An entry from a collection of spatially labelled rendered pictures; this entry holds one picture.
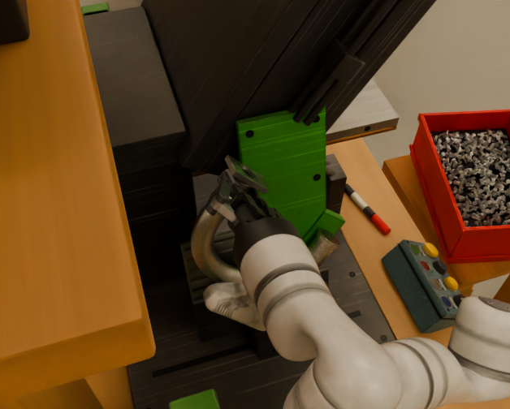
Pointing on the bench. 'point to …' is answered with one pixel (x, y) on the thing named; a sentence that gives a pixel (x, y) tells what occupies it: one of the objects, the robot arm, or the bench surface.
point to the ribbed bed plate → (199, 282)
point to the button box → (421, 286)
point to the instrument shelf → (53, 218)
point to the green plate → (287, 162)
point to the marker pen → (367, 210)
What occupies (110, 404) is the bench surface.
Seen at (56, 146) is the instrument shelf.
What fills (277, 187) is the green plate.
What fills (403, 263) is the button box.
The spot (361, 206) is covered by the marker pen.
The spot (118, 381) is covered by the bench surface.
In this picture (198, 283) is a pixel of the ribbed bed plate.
